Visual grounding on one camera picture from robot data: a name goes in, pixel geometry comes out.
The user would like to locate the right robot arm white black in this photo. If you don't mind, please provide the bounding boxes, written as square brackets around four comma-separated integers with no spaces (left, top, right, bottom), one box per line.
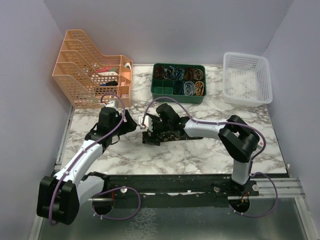
[138,103,260,196]

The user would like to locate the orange plastic file organizer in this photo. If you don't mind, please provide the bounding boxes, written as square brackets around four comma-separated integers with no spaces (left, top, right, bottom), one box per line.
[52,29,133,109]

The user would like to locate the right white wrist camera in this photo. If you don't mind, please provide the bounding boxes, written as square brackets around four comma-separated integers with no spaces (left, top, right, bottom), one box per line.
[138,115,153,132]

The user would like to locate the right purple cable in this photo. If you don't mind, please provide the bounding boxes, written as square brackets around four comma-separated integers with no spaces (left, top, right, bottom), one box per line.
[143,96,266,176]

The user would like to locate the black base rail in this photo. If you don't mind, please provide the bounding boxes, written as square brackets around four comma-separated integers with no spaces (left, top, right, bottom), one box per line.
[94,174,259,208]

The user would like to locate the black floral necktie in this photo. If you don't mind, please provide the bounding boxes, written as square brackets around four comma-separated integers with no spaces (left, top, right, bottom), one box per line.
[142,131,203,146]

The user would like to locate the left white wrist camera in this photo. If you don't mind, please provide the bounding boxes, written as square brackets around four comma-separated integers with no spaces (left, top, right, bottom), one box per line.
[101,99,119,109]

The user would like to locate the white plastic basket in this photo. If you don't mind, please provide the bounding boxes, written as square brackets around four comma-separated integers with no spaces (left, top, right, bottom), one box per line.
[222,52,273,107]

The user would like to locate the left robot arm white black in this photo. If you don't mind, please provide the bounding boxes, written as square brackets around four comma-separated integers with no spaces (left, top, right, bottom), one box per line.
[36,107,137,225]

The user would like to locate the green compartment tray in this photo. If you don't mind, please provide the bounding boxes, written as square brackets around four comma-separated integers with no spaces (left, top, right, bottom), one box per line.
[150,63,207,104]

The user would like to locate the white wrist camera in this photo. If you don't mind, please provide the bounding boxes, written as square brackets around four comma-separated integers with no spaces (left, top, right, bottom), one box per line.
[138,115,153,132]
[101,99,119,109]

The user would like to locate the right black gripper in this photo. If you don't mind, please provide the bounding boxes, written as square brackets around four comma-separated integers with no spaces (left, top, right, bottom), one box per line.
[145,115,172,146]

